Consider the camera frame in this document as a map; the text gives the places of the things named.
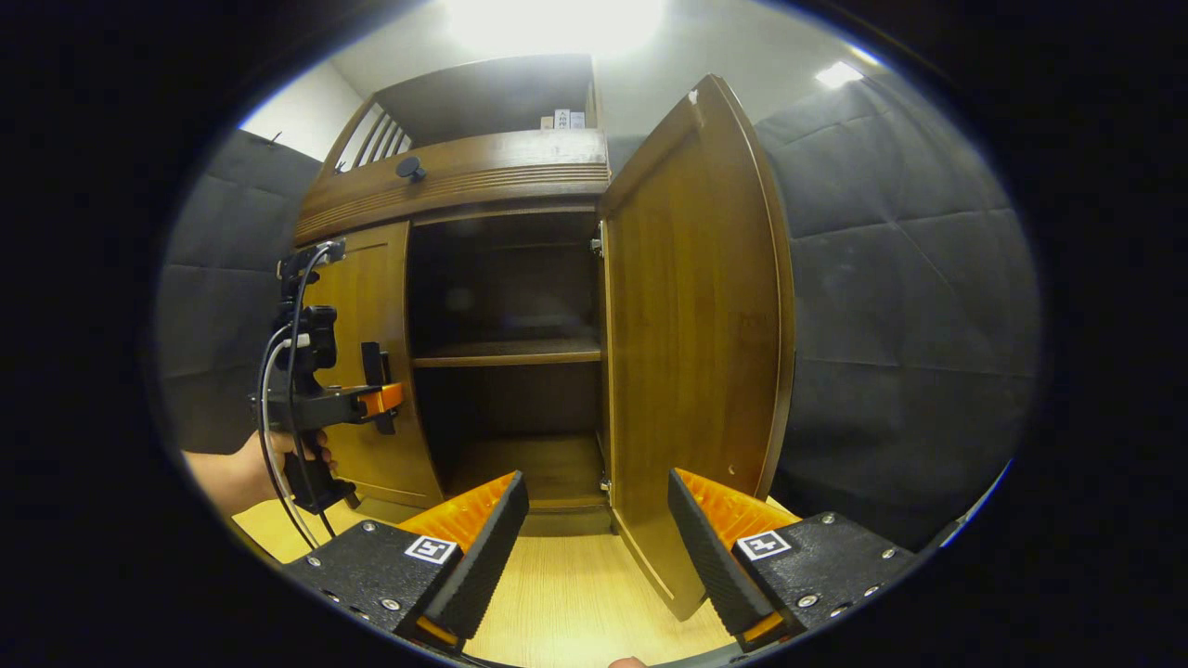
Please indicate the large rectangular ceiling light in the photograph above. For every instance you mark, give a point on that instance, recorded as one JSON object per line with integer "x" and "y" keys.
{"x": 557, "y": 23}

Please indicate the wooden inner shelf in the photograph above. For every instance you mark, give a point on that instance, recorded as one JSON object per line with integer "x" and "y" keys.
{"x": 510, "y": 353}

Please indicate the black backdrop cloth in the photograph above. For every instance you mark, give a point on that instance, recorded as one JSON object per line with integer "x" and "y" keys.
{"x": 900, "y": 278}

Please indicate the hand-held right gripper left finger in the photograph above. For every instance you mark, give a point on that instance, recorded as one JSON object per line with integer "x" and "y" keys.
{"x": 483, "y": 557}

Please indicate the small ceiling light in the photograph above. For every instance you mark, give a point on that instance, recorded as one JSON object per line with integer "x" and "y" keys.
{"x": 838, "y": 74}

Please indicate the wooden double-door shoe cabinet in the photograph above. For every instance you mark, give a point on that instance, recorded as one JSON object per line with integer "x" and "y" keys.
{"x": 483, "y": 97}

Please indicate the wooden cabinet door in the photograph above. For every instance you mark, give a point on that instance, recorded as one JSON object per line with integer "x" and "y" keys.
{"x": 371, "y": 297}
{"x": 696, "y": 325}

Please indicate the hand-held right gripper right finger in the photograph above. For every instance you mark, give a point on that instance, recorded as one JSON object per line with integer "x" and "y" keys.
{"x": 705, "y": 557}

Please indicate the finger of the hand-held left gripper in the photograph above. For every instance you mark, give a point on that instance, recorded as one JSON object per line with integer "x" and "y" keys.
{"x": 382, "y": 400}

